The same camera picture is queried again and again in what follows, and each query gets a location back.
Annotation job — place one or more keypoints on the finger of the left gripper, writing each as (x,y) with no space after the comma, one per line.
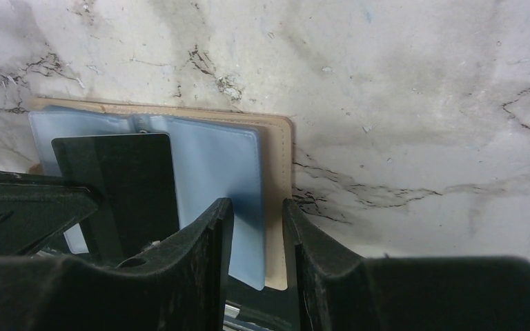
(35,208)

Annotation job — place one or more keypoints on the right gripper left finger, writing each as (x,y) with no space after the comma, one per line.
(178,284)

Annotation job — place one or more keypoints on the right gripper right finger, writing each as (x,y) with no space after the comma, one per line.
(332,288)

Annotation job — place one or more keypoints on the black credit card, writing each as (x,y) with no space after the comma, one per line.
(132,176)

